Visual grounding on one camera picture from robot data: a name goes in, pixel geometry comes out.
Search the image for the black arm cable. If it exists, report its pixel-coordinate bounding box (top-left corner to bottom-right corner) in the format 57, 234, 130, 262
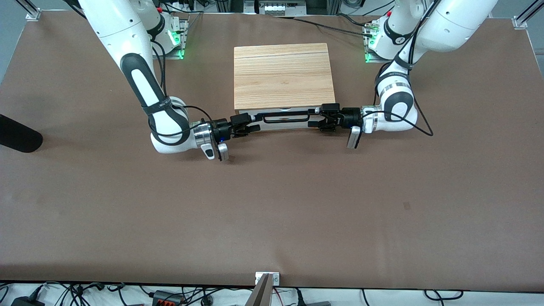
361, 0, 434, 137
147, 40, 215, 139

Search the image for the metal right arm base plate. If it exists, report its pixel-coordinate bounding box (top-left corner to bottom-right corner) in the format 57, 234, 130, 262
151, 13, 190, 60

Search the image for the black metal drawer handle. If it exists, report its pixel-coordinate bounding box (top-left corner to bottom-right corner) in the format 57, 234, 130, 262
256, 110, 318, 125

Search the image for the silver table edge bracket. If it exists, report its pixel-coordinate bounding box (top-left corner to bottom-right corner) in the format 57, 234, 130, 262
255, 272, 281, 285

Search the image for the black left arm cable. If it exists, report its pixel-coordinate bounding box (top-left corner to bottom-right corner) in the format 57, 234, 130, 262
361, 0, 434, 137

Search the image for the wooden camera stand post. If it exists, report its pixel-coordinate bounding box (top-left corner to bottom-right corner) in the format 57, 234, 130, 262
244, 273, 275, 306

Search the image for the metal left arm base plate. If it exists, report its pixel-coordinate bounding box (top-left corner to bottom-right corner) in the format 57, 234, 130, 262
364, 25, 385, 63

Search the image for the black ribbed foam cylinder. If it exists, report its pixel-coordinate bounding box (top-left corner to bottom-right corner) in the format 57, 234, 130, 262
0, 114, 43, 153

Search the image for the black looped floor cable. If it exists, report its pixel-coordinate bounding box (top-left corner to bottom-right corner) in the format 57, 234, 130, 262
424, 290, 465, 300

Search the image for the white power strip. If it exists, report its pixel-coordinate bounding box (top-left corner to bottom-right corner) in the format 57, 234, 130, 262
257, 1, 306, 17

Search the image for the white fronted wooden drawer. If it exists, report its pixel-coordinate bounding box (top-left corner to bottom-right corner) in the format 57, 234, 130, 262
237, 108, 319, 132

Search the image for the black red connector box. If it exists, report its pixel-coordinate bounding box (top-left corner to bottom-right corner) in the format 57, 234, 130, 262
152, 290, 183, 306

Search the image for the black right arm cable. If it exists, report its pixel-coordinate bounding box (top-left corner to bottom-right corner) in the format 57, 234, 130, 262
147, 40, 215, 139

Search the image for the black cable on table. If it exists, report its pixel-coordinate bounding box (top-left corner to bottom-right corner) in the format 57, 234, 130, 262
276, 15, 377, 37

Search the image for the light wooden drawer cabinet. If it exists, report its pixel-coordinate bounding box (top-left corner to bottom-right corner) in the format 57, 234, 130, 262
234, 43, 336, 114

